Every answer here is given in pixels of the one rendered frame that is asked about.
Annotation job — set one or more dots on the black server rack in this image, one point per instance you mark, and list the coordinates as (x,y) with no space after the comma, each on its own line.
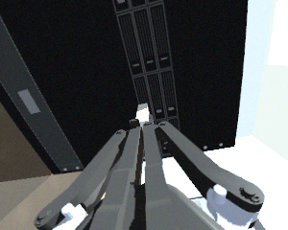
(67,84)

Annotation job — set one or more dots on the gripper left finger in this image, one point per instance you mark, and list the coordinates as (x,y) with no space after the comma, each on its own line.
(98,180)

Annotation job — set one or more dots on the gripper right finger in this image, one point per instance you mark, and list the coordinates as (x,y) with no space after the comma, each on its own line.
(232,200)

